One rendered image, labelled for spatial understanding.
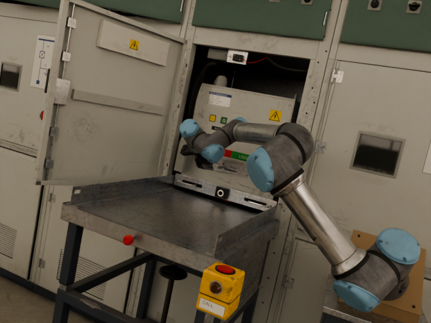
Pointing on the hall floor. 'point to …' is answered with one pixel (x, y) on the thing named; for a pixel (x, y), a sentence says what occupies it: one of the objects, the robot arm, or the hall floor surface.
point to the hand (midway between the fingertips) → (206, 166)
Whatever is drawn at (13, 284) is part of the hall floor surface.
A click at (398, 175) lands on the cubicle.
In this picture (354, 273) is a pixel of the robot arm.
